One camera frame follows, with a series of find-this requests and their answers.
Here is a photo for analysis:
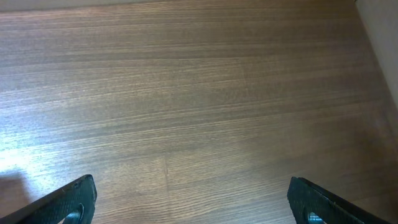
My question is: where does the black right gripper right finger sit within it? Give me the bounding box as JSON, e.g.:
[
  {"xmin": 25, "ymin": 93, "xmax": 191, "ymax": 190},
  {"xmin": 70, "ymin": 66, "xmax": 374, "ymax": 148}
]
[{"xmin": 287, "ymin": 177, "xmax": 389, "ymax": 224}]

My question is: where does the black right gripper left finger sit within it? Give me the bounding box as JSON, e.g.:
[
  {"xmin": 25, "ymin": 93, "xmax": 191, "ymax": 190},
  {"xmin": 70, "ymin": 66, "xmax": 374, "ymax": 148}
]
[{"xmin": 1, "ymin": 174, "xmax": 97, "ymax": 224}]

